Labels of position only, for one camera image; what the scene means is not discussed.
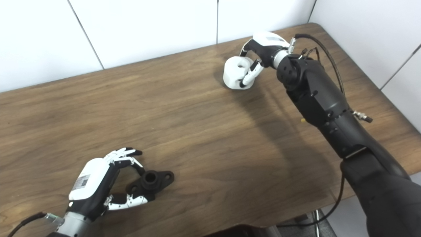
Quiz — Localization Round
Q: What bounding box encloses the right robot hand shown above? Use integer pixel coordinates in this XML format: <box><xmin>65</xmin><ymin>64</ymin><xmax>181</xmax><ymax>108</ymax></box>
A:
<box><xmin>239</xmin><ymin>31</ymin><xmax>290</xmax><ymax>89</ymax></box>

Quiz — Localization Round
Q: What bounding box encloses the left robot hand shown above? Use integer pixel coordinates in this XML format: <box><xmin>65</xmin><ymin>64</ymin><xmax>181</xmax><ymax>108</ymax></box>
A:
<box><xmin>67</xmin><ymin>147</ymin><xmax>157</xmax><ymax>221</ymax></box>

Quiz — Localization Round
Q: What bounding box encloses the round white piece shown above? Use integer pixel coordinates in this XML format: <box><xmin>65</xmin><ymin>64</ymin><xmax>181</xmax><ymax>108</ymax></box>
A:
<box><xmin>223</xmin><ymin>56</ymin><xmax>257</xmax><ymax>90</ymax></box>

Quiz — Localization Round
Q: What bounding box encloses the black flanged holder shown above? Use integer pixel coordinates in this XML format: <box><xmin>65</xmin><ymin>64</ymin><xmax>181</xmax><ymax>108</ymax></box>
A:
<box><xmin>126</xmin><ymin>170</ymin><xmax>175</xmax><ymax>201</ymax></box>

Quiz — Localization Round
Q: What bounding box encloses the silver metal tube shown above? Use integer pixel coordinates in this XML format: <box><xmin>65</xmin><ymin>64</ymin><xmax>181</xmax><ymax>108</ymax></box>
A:
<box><xmin>311</xmin><ymin>209</ymin><xmax>323</xmax><ymax>237</ymax></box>

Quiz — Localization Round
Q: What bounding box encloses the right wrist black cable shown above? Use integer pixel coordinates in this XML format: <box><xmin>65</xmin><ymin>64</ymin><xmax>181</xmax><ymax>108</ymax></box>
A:
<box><xmin>288</xmin><ymin>34</ymin><xmax>346</xmax><ymax>96</ymax></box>

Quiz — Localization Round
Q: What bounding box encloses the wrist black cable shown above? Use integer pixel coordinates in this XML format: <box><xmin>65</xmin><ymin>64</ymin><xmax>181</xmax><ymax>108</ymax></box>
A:
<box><xmin>7</xmin><ymin>212</ymin><xmax>64</xmax><ymax>237</ymax></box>
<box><xmin>288</xmin><ymin>34</ymin><xmax>346</xmax><ymax>96</ymax></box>

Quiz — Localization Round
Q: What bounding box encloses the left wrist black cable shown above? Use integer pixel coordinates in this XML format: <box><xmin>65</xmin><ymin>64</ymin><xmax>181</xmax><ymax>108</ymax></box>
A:
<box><xmin>7</xmin><ymin>212</ymin><xmax>64</xmax><ymax>237</ymax></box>

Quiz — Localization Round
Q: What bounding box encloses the black cable with silver plug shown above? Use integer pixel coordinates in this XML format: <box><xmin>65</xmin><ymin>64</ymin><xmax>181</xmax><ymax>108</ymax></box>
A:
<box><xmin>276</xmin><ymin>111</ymin><xmax>374</xmax><ymax>228</ymax></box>

